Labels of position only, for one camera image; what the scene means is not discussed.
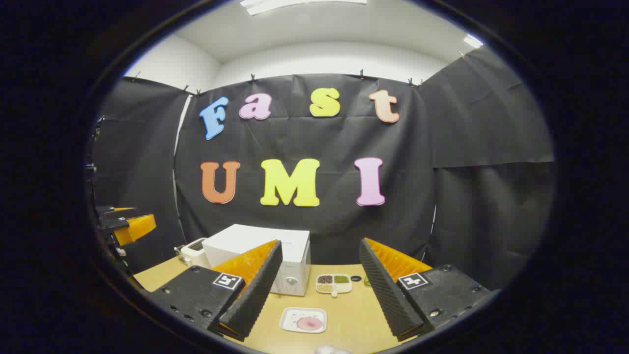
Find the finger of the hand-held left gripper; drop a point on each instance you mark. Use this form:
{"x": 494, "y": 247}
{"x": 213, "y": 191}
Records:
{"x": 135, "y": 228}
{"x": 115, "y": 213}

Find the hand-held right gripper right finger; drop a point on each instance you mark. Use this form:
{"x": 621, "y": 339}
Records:
{"x": 383, "y": 290}

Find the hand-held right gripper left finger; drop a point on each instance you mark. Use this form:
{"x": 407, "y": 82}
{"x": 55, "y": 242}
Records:
{"x": 255, "y": 295}

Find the white rectangular tray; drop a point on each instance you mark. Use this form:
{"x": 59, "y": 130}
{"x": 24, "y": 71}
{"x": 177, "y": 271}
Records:
{"x": 295, "y": 314}

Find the white microwave oven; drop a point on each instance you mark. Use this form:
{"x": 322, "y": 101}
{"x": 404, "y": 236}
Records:
{"x": 255, "y": 238}

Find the pink meat slice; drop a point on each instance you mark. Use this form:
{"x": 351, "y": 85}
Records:
{"x": 309, "y": 323}

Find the white divided dish with grains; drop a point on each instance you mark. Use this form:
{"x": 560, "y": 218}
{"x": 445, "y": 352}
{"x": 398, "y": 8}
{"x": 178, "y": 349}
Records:
{"x": 344, "y": 289}

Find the white toaster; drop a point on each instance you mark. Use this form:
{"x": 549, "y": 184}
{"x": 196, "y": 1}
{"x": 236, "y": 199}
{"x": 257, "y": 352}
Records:
{"x": 196, "y": 253}

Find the black backdrop cloth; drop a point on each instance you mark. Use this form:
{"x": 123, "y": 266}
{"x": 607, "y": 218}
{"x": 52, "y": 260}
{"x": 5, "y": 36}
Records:
{"x": 319, "y": 137}

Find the small ceiling light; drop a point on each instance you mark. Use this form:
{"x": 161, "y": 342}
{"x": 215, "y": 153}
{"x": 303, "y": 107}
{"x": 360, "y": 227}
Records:
{"x": 473, "y": 41}

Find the long ceiling light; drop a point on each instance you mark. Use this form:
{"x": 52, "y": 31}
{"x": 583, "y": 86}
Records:
{"x": 295, "y": 5}

